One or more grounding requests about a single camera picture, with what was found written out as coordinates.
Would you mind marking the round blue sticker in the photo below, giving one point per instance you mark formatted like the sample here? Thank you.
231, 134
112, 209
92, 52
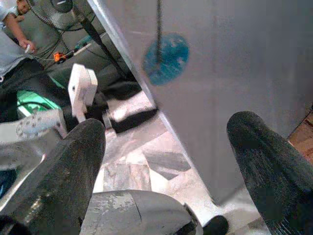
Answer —
167, 58

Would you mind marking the green plastic bin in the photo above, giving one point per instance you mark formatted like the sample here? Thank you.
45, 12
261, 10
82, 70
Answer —
36, 100

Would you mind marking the black pedestal fan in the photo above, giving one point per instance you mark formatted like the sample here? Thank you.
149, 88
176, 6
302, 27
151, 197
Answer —
97, 39

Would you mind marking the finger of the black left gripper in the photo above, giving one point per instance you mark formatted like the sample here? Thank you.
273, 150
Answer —
135, 121

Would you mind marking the person in light blue shirt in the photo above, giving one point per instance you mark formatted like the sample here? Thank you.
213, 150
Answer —
7, 49

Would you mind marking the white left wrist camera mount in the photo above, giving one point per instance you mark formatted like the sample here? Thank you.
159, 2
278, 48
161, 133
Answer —
82, 90

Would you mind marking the red brick stack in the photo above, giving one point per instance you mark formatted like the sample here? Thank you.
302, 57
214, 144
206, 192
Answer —
302, 137

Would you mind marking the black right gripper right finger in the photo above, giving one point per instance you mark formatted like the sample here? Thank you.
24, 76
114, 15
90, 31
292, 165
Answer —
274, 166

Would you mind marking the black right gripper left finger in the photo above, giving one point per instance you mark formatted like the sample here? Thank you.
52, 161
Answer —
66, 171

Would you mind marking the orange black tool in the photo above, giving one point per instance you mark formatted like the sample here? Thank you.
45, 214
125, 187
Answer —
58, 57

